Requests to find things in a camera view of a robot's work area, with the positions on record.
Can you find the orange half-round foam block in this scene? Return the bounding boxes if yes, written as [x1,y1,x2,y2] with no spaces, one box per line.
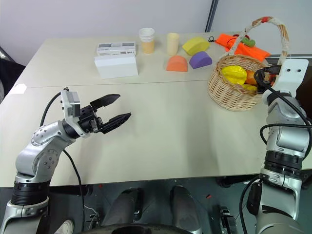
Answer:
[166,55,190,73]

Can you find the small yellow fruit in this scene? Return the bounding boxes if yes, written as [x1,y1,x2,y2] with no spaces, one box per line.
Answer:
[242,84,259,93]

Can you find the black metal floor bracket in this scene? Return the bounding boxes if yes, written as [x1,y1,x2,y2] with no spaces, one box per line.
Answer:
[218,206,235,234]

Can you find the yellow star fruit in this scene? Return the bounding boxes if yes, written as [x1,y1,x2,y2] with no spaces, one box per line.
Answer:
[221,66,248,86]

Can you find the orange red round fruit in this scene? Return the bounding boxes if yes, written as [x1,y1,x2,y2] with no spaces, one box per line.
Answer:
[244,70,259,86]

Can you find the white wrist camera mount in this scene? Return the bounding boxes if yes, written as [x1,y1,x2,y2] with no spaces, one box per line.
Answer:
[274,59,309,98]
[59,88,90,139]

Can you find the green and red toy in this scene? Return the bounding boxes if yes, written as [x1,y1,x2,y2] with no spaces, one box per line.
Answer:
[235,34,256,47]

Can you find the white round disc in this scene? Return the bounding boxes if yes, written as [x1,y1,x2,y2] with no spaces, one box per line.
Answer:
[56,217,74,234]

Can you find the black object beside table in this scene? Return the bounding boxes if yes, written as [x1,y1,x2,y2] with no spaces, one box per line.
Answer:
[0,45,25,98]

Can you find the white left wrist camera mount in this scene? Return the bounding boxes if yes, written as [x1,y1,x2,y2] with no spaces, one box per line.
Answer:
[59,88,90,139]

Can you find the plain white box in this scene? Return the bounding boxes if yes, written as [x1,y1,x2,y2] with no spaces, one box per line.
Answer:
[94,54,139,79]

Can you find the white box with grey print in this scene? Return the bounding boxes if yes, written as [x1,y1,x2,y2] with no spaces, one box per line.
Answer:
[96,41,137,57]

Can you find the dark grey vertical post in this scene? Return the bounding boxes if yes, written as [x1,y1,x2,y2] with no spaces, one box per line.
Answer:
[205,0,219,33]

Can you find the orange cloth bag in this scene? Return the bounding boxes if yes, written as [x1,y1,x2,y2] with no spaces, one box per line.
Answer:
[215,33,271,62]

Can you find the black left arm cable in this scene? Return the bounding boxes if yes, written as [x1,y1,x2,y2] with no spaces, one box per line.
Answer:
[39,92,86,231]

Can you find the yellow half-round foam block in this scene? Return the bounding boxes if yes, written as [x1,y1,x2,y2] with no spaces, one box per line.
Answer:
[182,37,211,56]

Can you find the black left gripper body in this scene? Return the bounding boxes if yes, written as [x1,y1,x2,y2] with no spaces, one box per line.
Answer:
[78,105,103,134]

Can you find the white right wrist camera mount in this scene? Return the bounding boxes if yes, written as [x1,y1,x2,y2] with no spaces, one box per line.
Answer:
[274,59,309,98]

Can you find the cream cylinder block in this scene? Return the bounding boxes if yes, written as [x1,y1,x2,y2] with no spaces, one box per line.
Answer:
[166,32,180,56]

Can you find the wicker basket with handle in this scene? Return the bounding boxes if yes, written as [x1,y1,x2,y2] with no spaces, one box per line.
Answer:
[207,16,290,113]

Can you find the purple half-round foam block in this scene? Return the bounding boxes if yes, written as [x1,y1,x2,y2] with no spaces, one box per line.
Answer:
[189,51,213,70]

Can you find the dark rounded robot leg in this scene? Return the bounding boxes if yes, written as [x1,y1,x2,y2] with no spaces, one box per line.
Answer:
[103,187,145,226]
[170,185,203,230]

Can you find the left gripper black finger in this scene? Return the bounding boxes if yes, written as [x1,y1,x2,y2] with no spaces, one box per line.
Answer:
[89,94,121,112]
[99,112,132,135]

